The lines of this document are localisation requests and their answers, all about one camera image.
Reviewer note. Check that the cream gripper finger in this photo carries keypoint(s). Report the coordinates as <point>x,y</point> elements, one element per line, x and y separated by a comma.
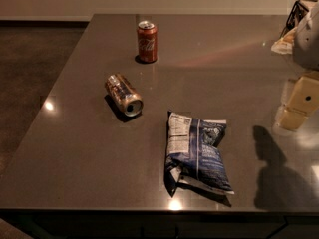
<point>300,99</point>

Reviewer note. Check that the orange soda can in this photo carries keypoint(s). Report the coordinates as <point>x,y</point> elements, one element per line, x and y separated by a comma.
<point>126,98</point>

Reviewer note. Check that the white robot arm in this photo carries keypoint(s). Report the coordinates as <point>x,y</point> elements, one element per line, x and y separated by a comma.
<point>300,39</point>

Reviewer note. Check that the red cola can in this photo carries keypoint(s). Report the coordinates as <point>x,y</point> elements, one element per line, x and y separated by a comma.
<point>147,41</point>

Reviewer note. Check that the crumpled white paper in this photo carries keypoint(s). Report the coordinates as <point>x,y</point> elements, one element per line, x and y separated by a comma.
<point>284,45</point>

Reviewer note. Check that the blue chip bag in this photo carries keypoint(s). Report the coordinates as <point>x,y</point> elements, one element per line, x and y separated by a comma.
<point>192,157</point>

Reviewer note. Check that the black wire basket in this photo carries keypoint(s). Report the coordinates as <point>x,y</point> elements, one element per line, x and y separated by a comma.
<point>298,12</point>

